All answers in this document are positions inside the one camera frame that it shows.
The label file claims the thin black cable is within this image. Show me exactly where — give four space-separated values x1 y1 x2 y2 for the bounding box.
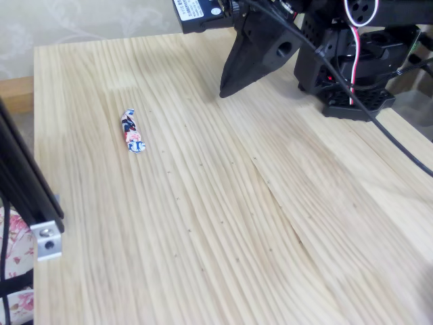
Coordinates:
385 56 433 81

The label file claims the white pink blue candy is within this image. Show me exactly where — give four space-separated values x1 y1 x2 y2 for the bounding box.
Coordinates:
120 108 147 154

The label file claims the black hanging cable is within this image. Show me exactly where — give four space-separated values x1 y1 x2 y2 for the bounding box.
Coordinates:
0 199 12 325

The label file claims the white red servo cable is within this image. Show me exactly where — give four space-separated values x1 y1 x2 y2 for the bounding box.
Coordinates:
343 0 380 106

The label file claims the black strap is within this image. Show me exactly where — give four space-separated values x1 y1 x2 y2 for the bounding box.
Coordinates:
0 273 35 296

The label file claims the floral cushion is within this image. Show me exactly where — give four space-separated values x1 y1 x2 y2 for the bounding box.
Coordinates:
0 198 37 325

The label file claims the light wooden rail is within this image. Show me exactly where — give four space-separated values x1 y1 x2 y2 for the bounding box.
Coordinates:
0 76 35 114

